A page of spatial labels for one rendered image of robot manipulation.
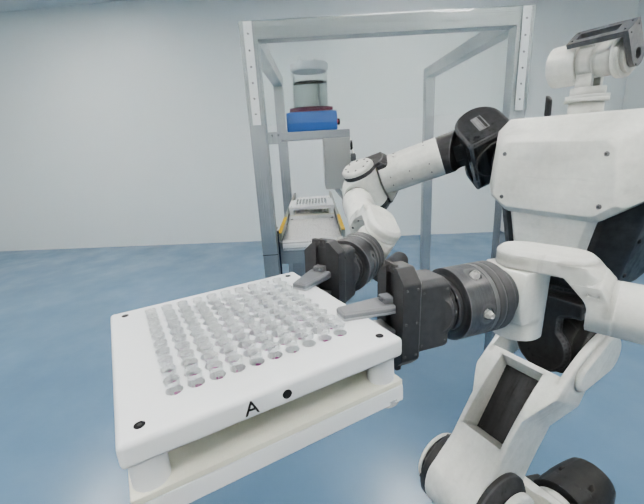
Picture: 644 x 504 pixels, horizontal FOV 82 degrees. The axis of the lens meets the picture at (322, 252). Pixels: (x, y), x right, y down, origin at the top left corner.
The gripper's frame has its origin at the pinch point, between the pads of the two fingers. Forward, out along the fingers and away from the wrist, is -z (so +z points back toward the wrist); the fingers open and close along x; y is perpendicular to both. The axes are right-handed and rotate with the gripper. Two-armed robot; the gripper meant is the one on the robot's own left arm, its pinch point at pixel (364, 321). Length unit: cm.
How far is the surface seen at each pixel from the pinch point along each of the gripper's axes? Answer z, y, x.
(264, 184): 15, 111, -6
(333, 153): 42, 107, -16
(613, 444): 133, 39, 100
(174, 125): -8, 488, -51
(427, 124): 142, 181, -31
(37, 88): -160, 557, -100
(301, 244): 29, 114, 21
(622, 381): 177, 63, 99
